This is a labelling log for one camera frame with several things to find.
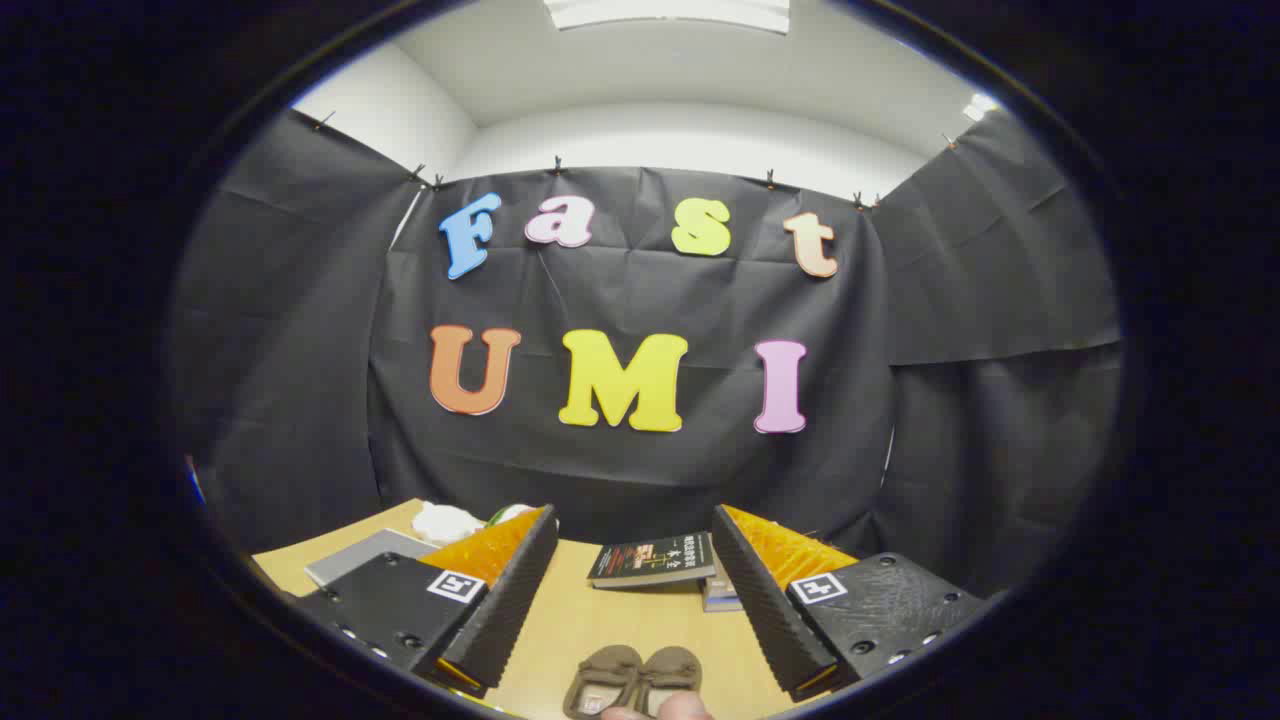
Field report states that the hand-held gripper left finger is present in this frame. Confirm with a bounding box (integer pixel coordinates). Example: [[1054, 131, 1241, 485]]
[[298, 504, 560, 699]]

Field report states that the black cover book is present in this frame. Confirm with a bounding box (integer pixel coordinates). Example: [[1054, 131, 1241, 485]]
[[587, 532, 718, 591]]

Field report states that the long ceiling light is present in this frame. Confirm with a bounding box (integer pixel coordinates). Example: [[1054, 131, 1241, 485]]
[[544, 0, 792, 36]]

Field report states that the white cover book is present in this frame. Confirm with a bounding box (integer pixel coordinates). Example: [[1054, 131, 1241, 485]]
[[700, 560, 747, 613]]

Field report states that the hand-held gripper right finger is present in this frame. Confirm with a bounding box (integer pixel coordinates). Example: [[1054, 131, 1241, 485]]
[[712, 504, 987, 702]]

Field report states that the grey fabric storage box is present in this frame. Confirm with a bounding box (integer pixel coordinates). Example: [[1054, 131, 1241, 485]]
[[304, 528, 441, 591]]

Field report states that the white plush toy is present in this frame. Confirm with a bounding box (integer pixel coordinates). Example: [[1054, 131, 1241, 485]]
[[411, 501, 487, 547]]

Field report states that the brown fuzzy shoe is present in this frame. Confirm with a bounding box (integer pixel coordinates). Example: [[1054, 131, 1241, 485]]
[[562, 645, 642, 720], [640, 645, 704, 717]]

